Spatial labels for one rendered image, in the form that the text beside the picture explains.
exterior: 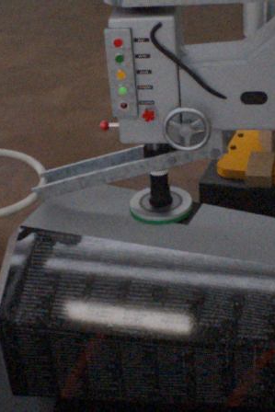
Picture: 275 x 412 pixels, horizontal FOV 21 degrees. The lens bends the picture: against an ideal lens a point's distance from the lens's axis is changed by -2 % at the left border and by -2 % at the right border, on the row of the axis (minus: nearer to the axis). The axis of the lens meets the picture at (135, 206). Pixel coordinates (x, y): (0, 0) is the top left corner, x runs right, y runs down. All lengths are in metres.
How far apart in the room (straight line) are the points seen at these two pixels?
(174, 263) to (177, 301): 0.12
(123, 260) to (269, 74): 0.76
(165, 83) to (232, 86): 0.20
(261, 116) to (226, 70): 0.18
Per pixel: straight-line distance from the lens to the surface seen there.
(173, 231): 2.48
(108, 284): 2.45
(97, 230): 2.53
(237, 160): 3.06
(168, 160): 2.44
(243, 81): 2.27
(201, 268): 2.36
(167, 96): 2.29
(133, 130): 2.36
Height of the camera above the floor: 2.22
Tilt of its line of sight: 31 degrees down
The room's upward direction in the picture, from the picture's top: 5 degrees counter-clockwise
